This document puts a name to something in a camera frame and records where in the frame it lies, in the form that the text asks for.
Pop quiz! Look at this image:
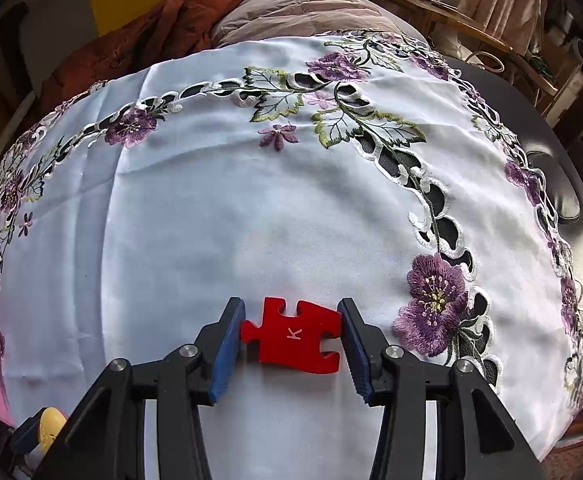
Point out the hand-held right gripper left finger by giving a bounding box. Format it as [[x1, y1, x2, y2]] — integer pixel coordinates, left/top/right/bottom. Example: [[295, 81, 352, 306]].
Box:
[[31, 296, 248, 480]]

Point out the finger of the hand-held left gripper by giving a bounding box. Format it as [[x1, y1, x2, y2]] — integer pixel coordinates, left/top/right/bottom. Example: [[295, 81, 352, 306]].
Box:
[[11, 412, 47, 455]]

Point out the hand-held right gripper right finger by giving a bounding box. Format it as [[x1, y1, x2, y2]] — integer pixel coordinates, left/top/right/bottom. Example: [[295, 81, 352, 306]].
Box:
[[336, 297, 545, 480]]

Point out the yellow oval carved piece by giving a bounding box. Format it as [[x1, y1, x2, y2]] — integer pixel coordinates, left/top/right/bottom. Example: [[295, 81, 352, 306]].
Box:
[[38, 408, 68, 456]]

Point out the red puzzle piece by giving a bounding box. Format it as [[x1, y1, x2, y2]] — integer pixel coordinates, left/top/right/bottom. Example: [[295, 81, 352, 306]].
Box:
[[240, 297, 343, 376]]

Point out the white floral embroidered tablecloth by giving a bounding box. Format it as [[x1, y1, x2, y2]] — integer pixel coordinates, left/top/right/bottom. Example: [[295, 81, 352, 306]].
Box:
[[0, 27, 583, 466]]

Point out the brown quilted jacket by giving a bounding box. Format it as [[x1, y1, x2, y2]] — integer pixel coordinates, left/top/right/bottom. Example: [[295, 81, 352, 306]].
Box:
[[38, 0, 249, 111]]

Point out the dusty pink quilt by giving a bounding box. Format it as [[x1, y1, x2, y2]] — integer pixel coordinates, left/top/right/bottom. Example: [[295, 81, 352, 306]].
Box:
[[211, 0, 425, 51]]

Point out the wooden side desk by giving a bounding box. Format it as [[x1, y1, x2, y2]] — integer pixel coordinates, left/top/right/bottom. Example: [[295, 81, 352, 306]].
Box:
[[346, 0, 559, 96]]

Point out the cluttered wooden shelf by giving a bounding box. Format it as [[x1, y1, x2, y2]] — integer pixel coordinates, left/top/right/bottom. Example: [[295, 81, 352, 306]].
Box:
[[521, 10, 583, 126]]

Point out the black chair backrest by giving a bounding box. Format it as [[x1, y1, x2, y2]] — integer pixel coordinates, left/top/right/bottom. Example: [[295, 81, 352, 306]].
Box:
[[0, 2, 34, 96]]

